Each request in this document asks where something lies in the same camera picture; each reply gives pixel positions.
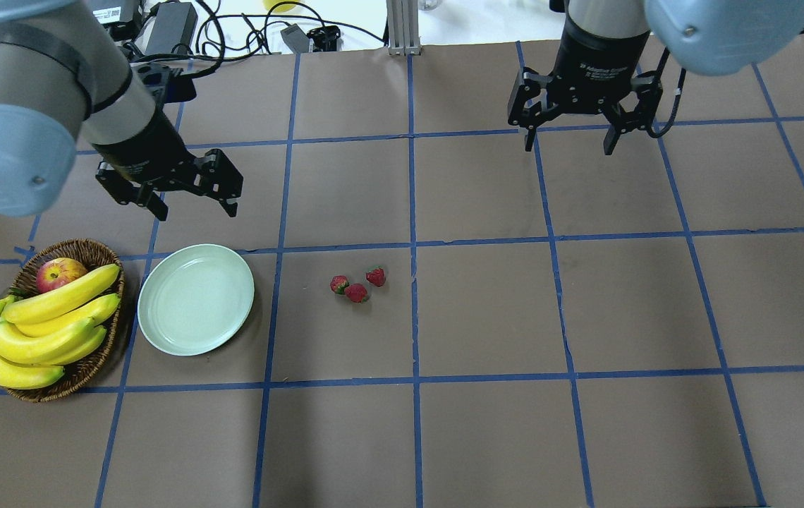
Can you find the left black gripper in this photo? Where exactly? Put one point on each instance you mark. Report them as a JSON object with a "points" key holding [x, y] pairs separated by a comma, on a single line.
{"points": [[142, 149]]}

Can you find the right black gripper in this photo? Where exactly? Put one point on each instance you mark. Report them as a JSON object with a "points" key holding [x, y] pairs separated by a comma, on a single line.
{"points": [[597, 65]]}

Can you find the greenish red strawberry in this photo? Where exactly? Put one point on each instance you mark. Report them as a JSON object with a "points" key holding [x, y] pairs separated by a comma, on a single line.
{"points": [[376, 276]]}

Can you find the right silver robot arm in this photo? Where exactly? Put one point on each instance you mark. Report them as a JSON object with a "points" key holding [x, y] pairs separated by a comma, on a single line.
{"points": [[707, 38]]}

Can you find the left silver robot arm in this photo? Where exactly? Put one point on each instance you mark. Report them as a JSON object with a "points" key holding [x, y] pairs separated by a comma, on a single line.
{"points": [[63, 78]]}

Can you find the light green plate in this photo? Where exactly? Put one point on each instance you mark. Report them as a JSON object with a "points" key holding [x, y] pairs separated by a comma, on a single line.
{"points": [[195, 300]]}

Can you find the brown wicker basket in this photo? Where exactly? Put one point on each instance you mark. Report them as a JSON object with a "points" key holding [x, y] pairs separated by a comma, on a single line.
{"points": [[76, 375]]}

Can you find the red apple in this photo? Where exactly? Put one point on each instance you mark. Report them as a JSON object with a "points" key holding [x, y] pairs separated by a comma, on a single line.
{"points": [[58, 272]]}

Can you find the black power adapter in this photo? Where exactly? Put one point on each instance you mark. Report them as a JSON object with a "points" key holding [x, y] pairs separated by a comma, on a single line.
{"points": [[173, 24]]}

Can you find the yellow banana bunch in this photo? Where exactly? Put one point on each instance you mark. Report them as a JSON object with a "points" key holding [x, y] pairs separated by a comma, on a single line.
{"points": [[39, 335]]}

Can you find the aluminium frame post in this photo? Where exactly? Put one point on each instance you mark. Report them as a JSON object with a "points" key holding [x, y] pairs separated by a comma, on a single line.
{"points": [[403, 28]]}

